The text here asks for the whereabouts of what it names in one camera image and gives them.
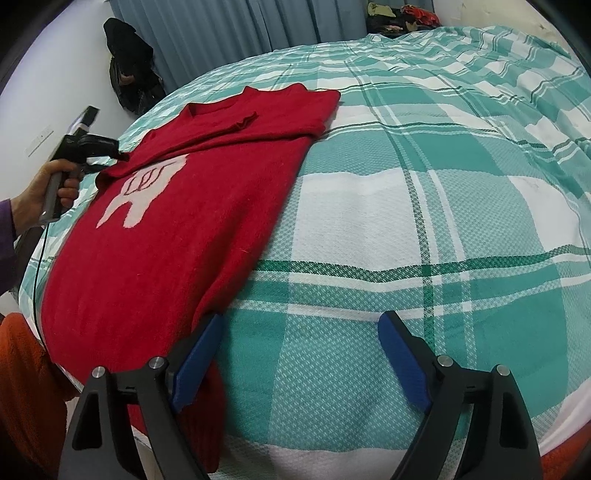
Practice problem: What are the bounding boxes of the red rabbit sweater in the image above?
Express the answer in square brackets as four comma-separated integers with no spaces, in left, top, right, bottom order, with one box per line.
[40,83,342,474]

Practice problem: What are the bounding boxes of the purple sleeve forearm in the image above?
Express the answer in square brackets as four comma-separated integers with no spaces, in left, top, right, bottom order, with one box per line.
[0,199,17,295]

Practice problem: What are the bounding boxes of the black hanging clothes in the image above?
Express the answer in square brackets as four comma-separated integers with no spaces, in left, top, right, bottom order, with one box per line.
[103,18,165,117]

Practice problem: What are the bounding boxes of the clothes pile by curtain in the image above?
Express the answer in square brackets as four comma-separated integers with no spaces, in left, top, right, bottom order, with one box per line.
[366,2,441,38]

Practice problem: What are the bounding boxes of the person's left hand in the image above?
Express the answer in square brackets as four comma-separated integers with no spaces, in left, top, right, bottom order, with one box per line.
[10,159,83,235]

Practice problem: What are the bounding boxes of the orange fleece trousers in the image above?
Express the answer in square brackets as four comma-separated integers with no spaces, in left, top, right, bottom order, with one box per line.
[1,313,77,479]

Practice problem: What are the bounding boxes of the blue-grey curtain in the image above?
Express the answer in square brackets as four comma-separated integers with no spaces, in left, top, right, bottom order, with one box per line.
[111,0,367,93]

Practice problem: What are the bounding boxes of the teal plaid bed cover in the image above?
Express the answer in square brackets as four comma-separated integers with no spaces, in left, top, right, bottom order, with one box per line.
[18,25,591,480]

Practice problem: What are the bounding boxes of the white wall switch plate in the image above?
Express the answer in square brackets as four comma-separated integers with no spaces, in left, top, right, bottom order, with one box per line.
[25,125,54,157]

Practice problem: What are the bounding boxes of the black cable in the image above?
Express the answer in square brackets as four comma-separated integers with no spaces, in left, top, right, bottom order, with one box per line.
[29,223,52,342]

